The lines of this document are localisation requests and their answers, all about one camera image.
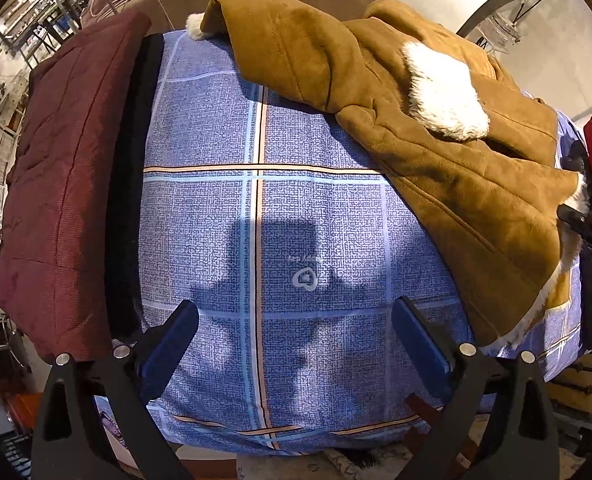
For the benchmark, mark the blue checked bed sheet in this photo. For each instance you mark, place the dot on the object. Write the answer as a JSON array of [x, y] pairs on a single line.
[[301, 210]]

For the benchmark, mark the maroon quilted blanket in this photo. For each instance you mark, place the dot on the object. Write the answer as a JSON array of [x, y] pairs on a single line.
[[61, 185]]

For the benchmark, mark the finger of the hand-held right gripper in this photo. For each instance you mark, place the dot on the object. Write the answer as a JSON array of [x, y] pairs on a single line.
[[578, 160]]

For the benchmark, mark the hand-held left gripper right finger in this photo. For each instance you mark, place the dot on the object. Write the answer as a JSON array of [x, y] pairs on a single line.
[[420, 349]]

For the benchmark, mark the metal storage shelf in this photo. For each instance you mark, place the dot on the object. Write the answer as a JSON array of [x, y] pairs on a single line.
[[51, 15]]

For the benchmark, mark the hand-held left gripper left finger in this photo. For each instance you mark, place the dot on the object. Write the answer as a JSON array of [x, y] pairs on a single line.
[[170, 352]]

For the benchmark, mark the brown suede fur-lined coat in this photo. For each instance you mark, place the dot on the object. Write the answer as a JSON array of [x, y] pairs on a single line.
[[426, 170]]

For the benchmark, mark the black cloth strip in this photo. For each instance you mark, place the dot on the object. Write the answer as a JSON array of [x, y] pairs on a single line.
[[126, 210]]

